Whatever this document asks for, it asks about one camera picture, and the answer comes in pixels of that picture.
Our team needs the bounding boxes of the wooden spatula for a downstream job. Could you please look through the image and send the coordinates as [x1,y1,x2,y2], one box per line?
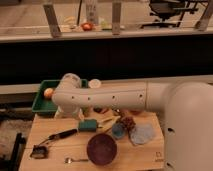
[98,116,119,132]

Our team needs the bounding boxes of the black office chair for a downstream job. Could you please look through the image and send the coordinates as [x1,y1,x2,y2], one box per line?
[141,0,198,28]

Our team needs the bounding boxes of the orange apple in tray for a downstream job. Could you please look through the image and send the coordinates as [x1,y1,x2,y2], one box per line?
[43,88,54,99]

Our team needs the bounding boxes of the black handled brush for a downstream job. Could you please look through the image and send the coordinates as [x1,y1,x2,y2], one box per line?
[30,129,78,159]

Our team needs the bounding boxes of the blue round object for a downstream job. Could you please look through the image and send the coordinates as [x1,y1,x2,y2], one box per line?
[112,123,125,139]

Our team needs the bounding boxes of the orange carrot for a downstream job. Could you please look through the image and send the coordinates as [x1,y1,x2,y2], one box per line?
[101,108,109,114]

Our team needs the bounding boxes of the green plastic tray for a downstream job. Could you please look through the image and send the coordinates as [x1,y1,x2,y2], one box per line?
[31,78,89,116]

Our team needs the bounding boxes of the silver fork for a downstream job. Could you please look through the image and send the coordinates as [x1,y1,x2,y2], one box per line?
[64,157,89,164]

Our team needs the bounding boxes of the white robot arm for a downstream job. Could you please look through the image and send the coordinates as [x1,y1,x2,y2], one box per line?
[52,73,213,171]

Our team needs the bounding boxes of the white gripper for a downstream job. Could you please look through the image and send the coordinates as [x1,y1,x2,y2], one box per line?
[54,107,85,120]

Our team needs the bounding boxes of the white cylindrical cup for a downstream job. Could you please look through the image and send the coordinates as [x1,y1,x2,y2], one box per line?
[88,79,101,88]

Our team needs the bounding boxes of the small metal round object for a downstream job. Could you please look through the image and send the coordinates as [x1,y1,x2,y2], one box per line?
[113,109,121,114]

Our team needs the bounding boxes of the light blue cloth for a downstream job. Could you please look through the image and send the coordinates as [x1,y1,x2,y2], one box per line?
[129,123,155,145]

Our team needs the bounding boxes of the green sponge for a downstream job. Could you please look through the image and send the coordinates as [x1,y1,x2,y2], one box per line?
[78,119,97,132]

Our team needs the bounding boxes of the purple bowl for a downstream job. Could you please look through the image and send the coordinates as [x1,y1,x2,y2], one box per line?
[87,133,117,166]

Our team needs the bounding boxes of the red fruit on far shelf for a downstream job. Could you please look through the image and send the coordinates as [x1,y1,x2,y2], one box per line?
[81,22,94,31]

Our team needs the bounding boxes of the orange brown bowl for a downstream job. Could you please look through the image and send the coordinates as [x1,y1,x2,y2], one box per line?
[130,110,143,115]

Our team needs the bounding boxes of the brown pine cone object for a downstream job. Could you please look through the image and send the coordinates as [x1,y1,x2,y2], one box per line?
[121,117,136,131]

